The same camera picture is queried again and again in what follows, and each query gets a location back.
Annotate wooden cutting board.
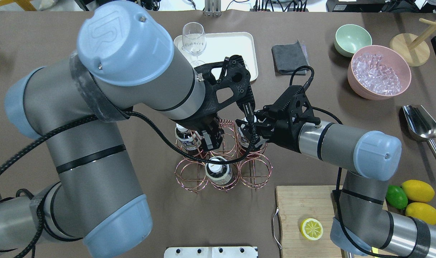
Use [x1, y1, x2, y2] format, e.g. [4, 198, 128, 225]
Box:
[275, 186, 347, 258]

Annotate green bowl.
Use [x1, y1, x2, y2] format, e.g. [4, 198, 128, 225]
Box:
[334, 24, 373, 57]

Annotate cream rabbit tray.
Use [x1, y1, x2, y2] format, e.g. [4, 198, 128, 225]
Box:
[174, 32, 259, 82]

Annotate tea bottle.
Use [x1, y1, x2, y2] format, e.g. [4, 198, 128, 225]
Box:
[236, 118, 267, 158]
[175, 124, 201, 156]
[205, 163, 235, 186]

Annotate half lemon slice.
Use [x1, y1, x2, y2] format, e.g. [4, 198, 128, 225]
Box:
[300, 218, 323, 241]

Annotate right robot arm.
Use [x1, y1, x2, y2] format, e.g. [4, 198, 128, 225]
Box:
[237, 85, 436, 258]

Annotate pink bowl of ice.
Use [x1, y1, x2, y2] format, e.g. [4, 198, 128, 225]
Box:
[347, 45, 412, 100]

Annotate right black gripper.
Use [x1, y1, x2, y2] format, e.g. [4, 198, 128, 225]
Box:
[235, 85, 321, 153]

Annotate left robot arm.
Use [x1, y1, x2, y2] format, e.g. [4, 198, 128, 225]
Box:
[0, 1, 254, 258]

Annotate wooden cup tree stand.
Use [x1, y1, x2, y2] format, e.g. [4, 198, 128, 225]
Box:
[389, 18, 436, 67]

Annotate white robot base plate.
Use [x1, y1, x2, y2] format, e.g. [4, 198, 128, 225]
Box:
[164, 246, 259, 258]

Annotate stainless steel ice scoop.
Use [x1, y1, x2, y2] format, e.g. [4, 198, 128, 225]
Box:
[403, 105, 436, 159]

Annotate grey folded cloth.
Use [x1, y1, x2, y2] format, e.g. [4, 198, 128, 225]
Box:
[271, 41, 309, 75]

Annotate copper wire bottle basket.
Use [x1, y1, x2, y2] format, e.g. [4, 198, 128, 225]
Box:
[174, 119, 273, 193]

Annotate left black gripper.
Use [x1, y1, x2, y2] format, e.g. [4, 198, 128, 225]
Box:
[174, 54, 255, 150]

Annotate green lime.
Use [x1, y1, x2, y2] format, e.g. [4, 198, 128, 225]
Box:
[385, 185, 408, 210]

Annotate yellow lemon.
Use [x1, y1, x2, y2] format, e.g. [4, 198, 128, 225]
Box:
[401, 180, 435, 203]
[405, 202, 436, 225]

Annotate clear wine glass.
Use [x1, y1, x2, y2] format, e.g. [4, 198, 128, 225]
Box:
[182, 22, 207, 67]

